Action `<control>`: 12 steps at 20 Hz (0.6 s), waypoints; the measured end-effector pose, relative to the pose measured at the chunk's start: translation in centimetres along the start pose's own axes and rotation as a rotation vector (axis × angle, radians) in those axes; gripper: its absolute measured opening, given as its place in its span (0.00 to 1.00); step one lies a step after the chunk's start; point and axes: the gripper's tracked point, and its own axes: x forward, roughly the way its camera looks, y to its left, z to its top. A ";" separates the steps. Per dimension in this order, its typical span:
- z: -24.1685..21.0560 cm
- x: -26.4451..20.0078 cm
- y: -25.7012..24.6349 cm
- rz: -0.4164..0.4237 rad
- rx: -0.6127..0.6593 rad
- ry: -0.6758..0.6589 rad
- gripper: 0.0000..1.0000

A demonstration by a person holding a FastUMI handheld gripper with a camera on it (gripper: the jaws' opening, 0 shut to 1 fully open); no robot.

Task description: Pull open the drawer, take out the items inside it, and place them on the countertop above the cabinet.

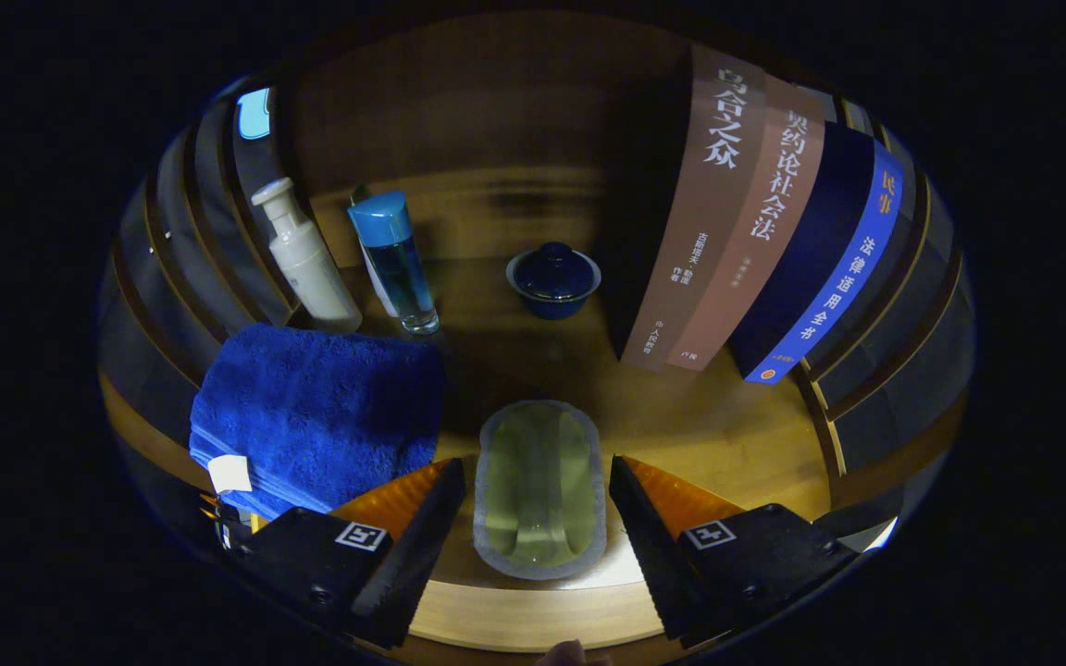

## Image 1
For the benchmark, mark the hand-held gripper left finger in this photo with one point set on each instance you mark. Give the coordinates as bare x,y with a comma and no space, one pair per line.
413,555

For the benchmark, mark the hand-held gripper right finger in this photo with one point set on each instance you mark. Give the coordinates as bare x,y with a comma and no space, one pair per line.
658,555

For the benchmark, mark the green sponge with grey base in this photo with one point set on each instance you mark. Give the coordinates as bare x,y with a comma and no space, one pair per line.
540,481

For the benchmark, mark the wooden countertop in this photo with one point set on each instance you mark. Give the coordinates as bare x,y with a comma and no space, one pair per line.
727,435

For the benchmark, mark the wooden cabinet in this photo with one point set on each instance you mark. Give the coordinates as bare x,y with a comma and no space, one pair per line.
496,102

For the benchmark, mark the blue folded towel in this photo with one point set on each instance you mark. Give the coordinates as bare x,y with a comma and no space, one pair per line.
311,407

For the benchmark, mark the clear bottle with blue cap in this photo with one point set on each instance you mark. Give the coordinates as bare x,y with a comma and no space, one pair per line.
399,264

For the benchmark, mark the dark blue lidded teacup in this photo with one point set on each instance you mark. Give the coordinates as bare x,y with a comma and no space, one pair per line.
551,277

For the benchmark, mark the white pump bottle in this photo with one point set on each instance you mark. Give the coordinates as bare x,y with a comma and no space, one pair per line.
311,264

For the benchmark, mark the reddish brown book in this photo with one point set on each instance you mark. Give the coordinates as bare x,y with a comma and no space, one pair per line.
755,240

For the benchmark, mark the blue book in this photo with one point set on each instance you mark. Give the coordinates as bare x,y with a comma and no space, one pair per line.
838,268

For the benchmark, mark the dark brown book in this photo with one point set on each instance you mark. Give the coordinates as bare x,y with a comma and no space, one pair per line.
709,213

